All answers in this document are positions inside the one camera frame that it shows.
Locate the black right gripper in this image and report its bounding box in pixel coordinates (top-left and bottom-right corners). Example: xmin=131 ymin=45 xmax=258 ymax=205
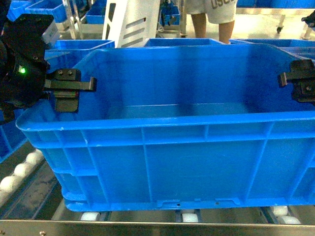
xmin=278 ymin=59 xmax=315 ymax=105

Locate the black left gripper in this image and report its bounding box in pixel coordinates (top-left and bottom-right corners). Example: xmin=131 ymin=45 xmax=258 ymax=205
xmin=0 ymin=13 xmax=97 ymax=124

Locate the blue plastic crate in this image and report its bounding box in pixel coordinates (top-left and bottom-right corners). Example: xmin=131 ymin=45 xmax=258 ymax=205
xmin=16 ymin=44 xmax=315 ymax=211

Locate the blue crate on shelf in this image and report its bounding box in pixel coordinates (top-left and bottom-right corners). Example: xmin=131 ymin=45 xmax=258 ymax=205
xmin=44 ymin=39 xmax=115 ymax=72

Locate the steel roller shelf rack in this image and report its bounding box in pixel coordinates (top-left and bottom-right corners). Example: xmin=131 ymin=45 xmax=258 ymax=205
xmin=0 ymin=138 xmax=315 ymax=236

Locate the blue crate back right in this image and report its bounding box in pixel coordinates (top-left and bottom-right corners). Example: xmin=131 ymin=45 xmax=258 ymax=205
xmin=230 ymin=39 xmax=315 ymax=61

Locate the steel cart with crates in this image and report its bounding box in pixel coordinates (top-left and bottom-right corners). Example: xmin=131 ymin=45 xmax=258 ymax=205
xmin=7 ymin=0 xmax=181 ymax=29

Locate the blue crate far left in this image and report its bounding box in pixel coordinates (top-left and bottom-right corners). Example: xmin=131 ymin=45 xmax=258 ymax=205
xmin=0 ymin=49 xmax=72 ymax=163

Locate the blue crate behind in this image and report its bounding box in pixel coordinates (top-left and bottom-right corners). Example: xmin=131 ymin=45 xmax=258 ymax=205
xmin=144 ymin=38 xmax=223 ymax=47

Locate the person in white shorts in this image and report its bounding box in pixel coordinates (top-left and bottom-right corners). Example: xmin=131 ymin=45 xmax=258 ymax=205
xmin=185 ymin=0 xmax=238 ymax=44

